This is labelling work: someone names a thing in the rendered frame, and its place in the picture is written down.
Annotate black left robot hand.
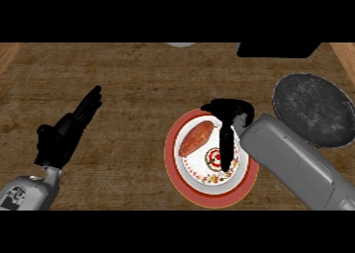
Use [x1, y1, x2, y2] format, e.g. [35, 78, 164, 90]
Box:
[33, 85, 103, 170]

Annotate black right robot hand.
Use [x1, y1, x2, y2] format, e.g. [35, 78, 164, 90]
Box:
[198, 98, 256, 174]

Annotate brown cupcake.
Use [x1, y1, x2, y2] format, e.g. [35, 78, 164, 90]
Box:
[177, 120, 216, 158]

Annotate white floral plate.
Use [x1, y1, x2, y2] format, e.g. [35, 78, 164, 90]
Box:
[174, 114, 250, 196]

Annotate dark grey pan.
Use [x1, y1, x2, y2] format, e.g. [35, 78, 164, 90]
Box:
[272, 72, 355, 149]

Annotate red round placemat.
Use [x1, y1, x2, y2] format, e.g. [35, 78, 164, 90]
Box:
[164, 108, 260, 210]

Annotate black appliance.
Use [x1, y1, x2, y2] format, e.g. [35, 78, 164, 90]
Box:
[235, 42, 322, 59]

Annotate pale grey object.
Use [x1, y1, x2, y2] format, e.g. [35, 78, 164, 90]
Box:
[164, 42, 197, 48]

